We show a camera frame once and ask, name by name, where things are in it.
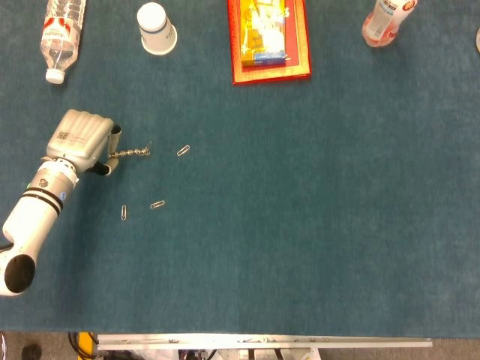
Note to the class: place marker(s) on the red hardcover book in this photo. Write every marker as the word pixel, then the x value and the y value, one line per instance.
pixel 300 56

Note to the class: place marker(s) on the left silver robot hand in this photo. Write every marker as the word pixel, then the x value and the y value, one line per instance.
pixel 78 138

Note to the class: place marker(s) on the pink drink bottle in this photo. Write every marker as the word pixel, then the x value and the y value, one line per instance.
pixel 382 22

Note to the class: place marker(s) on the clear water bottle red label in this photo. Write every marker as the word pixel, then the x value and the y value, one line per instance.
pixel 60 37

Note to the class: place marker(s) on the teal felt table mat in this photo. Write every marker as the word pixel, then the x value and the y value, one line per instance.
pixel 281 206

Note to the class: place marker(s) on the aluminium rail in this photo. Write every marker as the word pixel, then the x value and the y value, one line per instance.
pixel 262 340

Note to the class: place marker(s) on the yellow cardboard box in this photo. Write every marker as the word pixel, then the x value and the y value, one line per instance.
pixel 262 37

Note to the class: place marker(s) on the white paper cup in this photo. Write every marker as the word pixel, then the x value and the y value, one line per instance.
pixel 155 30

